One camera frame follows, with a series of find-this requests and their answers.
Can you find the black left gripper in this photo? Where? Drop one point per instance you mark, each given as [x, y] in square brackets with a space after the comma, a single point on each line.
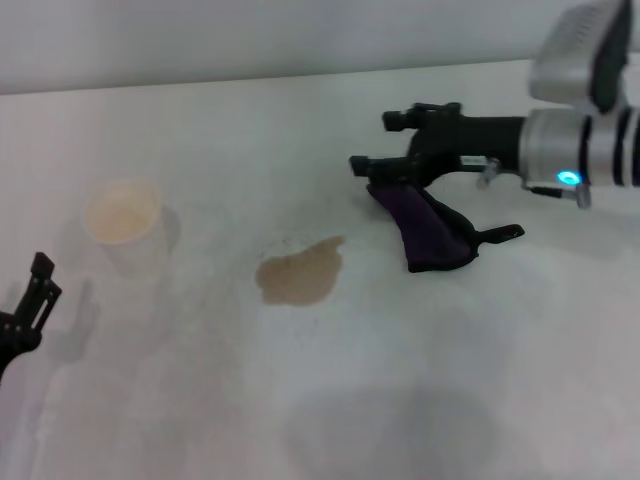
[15, 337]

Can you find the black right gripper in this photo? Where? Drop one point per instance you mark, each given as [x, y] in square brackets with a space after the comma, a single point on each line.
[465, 142]

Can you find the purple rag with black trim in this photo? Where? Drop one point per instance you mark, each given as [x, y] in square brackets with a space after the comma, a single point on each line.
[425, 235]

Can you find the white paper cup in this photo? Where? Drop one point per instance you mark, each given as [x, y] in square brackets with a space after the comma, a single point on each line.
[127, 225]

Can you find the brown water stain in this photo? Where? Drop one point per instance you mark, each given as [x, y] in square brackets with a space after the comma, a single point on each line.
[297, 277]

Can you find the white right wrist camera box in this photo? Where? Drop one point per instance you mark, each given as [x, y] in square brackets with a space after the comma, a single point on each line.
[570, 55]

